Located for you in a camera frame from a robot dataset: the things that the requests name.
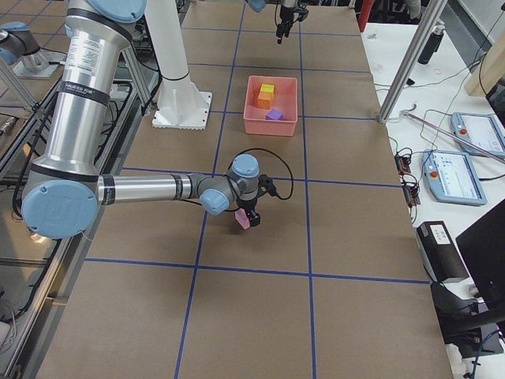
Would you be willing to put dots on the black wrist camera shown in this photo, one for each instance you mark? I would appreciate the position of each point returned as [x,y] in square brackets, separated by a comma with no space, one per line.
[266,186]

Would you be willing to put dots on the aluminium frame post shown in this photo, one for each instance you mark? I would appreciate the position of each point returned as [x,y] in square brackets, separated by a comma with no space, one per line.
[420,38]

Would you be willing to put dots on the black water bottle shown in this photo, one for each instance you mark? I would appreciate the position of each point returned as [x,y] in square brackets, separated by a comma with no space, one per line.
[432,44]

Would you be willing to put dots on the purple foam block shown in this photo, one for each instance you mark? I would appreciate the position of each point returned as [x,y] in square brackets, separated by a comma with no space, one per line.
[274,115]

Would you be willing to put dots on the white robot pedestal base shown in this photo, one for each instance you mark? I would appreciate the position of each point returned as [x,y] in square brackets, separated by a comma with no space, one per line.
[180,104]

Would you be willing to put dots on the teach pendant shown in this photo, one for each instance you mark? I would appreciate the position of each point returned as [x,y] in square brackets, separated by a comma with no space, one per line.
[451,178]
[481,130]

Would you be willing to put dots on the pink metal rod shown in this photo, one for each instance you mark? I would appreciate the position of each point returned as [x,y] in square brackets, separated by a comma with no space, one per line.
[465,146]

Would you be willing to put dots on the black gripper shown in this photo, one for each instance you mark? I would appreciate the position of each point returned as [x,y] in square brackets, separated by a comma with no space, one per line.
[285,15]
[248,206]

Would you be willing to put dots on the pink foam block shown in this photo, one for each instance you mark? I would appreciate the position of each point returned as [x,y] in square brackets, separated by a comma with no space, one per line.
[242,219]

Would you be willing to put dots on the orange foam block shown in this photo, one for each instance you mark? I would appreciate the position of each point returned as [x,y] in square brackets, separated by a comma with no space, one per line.
[264,101]

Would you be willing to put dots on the black white box device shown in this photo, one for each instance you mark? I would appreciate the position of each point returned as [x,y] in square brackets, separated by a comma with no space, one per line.
[439,254]

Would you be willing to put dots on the near teach pendant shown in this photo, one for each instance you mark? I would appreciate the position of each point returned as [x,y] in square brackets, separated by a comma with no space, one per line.
[451,178]

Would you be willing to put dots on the black monitor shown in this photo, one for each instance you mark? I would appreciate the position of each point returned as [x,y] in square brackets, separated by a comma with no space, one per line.
[482,248]

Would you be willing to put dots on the far teach pendant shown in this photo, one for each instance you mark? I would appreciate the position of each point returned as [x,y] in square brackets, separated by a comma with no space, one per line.
[481,130]

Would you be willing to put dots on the yellow foam block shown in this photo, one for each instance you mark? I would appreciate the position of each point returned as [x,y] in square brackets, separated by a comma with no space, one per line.
[267,88]

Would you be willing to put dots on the small electronics board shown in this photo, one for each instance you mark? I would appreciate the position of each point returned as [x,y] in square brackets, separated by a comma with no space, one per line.
[410,184]

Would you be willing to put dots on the pink plastic bin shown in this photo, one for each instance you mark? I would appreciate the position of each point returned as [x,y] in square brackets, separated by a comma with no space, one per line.
[284,100]

